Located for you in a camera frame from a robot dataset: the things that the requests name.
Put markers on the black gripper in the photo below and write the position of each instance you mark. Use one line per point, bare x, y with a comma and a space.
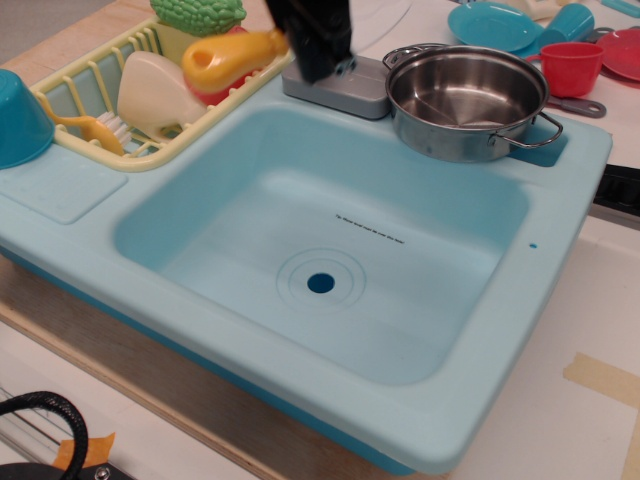
322, 40

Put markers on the yellow handled toy knife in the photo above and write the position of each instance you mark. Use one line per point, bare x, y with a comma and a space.
374, 20

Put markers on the stainless steel pot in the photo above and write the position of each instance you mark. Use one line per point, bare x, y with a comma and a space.
467, 104

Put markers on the grey toy faucet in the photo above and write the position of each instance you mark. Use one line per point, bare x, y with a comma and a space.
360, 92

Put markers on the red toy cup in rack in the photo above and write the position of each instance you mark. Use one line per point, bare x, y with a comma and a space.
215, 95

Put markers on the green toy vegetable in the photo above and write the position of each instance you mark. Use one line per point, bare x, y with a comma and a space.
200, 18

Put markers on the teal toy plate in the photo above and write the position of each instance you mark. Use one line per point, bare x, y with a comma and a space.
493, 25

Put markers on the cream toy plate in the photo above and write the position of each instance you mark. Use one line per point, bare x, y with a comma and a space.
153, 96

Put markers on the light blue toy sink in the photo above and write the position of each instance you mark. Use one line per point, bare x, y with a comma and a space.
315, 259

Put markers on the cream toy object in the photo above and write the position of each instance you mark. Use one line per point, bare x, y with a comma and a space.
538, 9

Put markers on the yellow dish brush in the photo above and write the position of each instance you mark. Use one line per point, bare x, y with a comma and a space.
108, 130

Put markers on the yellow dish rack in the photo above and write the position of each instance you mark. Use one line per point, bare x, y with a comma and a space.
90, 86

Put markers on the teal toy tumbler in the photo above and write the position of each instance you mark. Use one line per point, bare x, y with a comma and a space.
573, 23

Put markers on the grey toy utensil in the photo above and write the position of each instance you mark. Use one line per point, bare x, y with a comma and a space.
579, 106

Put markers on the red toy plate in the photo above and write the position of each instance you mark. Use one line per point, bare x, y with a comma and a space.
621, 52

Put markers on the teal upturned cup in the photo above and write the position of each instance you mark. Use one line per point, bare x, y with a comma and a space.
26, 129

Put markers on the beige masking tape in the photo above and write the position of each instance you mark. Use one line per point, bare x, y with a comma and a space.
604, 378

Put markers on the orange tape piece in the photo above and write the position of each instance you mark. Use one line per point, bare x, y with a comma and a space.
98, 452

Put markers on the black bracket at right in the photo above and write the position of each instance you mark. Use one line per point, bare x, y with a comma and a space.
619, 189

